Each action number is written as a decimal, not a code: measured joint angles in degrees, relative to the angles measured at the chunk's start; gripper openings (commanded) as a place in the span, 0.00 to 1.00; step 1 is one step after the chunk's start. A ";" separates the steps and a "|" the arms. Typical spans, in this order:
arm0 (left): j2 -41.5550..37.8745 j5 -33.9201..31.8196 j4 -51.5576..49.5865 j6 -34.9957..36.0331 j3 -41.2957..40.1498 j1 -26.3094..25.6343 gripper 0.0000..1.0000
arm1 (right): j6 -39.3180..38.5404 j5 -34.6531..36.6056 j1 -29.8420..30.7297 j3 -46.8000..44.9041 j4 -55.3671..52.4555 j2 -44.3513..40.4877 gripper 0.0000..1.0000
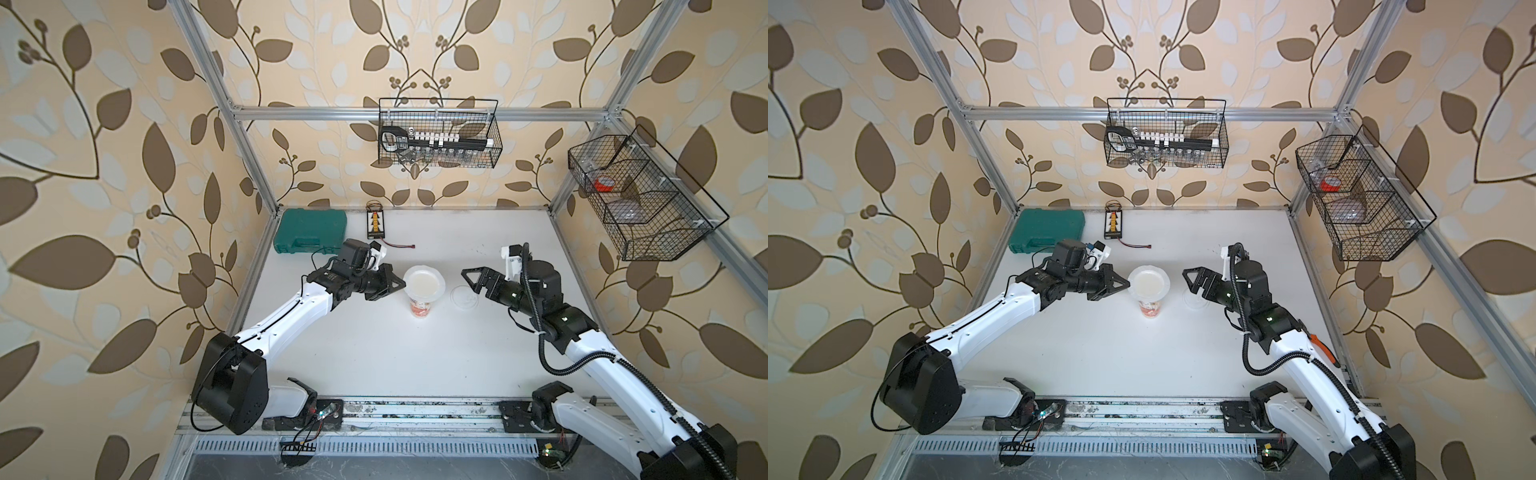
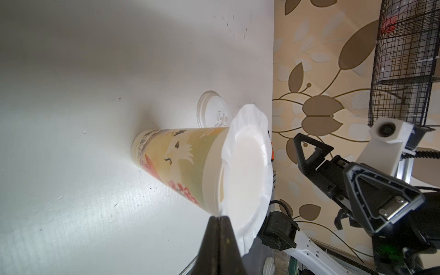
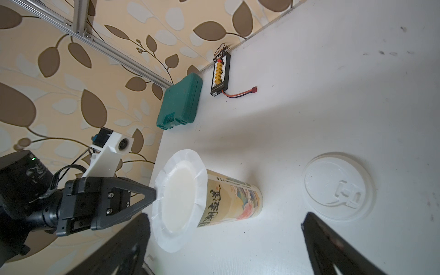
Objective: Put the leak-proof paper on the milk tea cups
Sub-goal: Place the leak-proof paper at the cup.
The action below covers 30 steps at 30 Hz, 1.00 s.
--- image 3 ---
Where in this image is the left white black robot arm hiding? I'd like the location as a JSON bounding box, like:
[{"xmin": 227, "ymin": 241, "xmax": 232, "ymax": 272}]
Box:
[{"xmin": 1, "ymin": 150, "xmax": 157, "ymax": 264}]

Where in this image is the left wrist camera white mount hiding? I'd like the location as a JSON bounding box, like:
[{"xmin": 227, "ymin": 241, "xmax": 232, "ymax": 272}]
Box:
[{"xmin": 82, "ymin": 128, "xmax": 134, "ymax": 178}]

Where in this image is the green plastic tool case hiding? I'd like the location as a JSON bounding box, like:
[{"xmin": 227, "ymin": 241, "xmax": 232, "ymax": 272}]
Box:
[{"xmin": 157, "ymin": 73, "xmax": 203, "ymax": 130}]

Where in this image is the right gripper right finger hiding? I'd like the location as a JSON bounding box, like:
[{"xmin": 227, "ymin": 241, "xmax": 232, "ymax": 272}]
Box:
[{"xmin": 301, "ymin": 212, "xmax": 384, "ymax": 275}]

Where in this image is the printed paper milk tea cup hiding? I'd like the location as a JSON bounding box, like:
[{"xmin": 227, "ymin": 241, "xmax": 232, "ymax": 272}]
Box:
[{"xmin": 198, "ymin": 170, "xmax": 263, "ymax": 228}]

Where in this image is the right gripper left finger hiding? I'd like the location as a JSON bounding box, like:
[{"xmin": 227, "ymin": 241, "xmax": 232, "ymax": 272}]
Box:
[{"xmin": 68, "ymin": 213, "xmax": 151, "ymax": 275}]

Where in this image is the aluminium frame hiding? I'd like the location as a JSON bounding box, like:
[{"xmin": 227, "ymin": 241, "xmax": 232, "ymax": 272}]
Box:
[{"xmin": 13, "ymin": 1, "xmax": 172, "ymax": 88}]

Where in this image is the round translucent leak-proof paper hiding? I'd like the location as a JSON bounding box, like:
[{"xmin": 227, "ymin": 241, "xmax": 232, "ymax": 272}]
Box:
[{"xmin": 152, "ymin": 149, "xmax": 208, "ymax": 253}]

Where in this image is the red black cable with plug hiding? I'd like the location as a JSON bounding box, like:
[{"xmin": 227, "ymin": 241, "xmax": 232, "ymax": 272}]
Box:
[{"xmin": 221, "ymin": 86, "xmax": 258, "ymax": 99}]

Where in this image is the white plastic cup lid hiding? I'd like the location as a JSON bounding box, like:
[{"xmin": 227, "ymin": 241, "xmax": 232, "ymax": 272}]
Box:
[{"xmin": 301, "ymin": 152, "xmax": 377, "ymax": 223}]

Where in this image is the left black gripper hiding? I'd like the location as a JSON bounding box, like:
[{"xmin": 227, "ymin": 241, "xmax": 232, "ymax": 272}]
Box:
[{"xmin": 56, "ymin": 176, "xmax": 157, "ymax": 237}]

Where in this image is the black yellow charging board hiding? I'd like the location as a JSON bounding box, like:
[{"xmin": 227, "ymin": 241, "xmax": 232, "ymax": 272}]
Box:
[{"xmin": 210, "ymin": 43, "xmax": 231, "ymax": 97}]

